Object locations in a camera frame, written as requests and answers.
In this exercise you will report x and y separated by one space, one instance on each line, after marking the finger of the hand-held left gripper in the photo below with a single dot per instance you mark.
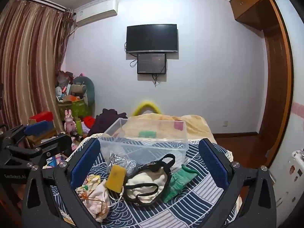
58 144
36 127

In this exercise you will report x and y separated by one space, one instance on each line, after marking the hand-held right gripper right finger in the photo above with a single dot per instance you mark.
213 165

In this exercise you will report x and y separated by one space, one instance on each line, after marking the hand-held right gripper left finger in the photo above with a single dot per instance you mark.
86 165

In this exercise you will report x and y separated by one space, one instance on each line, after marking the floral fabric pouch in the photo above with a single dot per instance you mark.
89 182

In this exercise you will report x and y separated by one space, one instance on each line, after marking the yellow sponge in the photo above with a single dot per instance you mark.
116 178

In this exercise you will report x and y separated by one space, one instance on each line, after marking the green knitted cloth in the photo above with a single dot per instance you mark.
178 182

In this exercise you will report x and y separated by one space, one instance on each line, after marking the cream cloth with black trim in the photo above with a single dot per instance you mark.
142 179

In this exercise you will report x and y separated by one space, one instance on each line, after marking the clear plastic storage box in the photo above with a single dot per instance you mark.
156 148

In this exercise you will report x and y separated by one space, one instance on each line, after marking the red box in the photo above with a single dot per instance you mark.
41 117

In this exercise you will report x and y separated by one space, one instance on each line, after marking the white lace cloth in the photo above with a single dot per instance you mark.
79 144

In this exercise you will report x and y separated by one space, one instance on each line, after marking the pink bunny toy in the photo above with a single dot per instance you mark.
69 121

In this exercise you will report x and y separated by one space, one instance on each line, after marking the crinkled silver foil bag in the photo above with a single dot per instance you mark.
123 163

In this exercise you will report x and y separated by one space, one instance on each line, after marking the red cloth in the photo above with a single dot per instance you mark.
89 121

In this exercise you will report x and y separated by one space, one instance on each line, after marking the green storage box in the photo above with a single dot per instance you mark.
76 109

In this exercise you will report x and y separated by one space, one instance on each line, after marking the yellow blanket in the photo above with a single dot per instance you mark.
197 124

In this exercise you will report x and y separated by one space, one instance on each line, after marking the blue wave-patterned cloth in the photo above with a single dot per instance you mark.
190 206

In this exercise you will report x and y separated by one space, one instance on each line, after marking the dark purple garment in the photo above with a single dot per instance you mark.
106 120

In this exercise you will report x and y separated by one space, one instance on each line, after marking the grey plush toy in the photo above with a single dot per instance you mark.
82 89

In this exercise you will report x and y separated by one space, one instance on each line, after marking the red striped curtain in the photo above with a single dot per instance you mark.
30 64

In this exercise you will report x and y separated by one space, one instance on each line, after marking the yellow foam arch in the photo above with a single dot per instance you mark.
146 104

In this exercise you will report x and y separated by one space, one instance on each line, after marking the wooden wardrobe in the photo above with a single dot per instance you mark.
273 76

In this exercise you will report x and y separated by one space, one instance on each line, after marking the white door with stickers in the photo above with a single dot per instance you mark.
292 76

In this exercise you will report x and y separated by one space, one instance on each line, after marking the white air conditioner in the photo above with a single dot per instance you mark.
95 13

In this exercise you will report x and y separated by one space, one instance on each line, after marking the white wall socket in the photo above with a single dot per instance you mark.
225 123

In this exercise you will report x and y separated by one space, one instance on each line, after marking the small black wall monitor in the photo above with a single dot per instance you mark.
151 63

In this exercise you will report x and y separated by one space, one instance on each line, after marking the black wall television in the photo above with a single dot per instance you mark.
152 38

